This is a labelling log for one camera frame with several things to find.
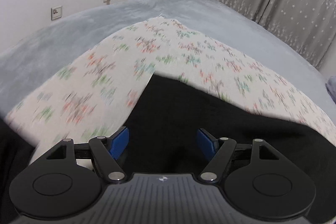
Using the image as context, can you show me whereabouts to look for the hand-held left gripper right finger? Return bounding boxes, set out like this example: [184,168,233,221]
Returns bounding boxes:
[197,128,280,184]

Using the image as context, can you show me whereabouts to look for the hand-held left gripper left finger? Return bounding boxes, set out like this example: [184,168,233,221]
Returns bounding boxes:
[46,126,130,184]

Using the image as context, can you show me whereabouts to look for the black pants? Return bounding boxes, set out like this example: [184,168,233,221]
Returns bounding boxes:
[0,73,336,224]

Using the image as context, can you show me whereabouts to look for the white floral printed blanket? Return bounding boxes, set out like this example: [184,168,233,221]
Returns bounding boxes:
[5,15,336,169]

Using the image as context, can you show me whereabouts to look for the blue-grey bed sheet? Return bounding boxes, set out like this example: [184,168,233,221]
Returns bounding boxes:
[0,0,336,119]

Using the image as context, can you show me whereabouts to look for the blue-grey crumpled quilt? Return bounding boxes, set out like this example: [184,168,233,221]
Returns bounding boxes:
[325,76,336,104]

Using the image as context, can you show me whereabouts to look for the white wall switch plate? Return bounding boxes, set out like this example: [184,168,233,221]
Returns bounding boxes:
[51,6,63,21]

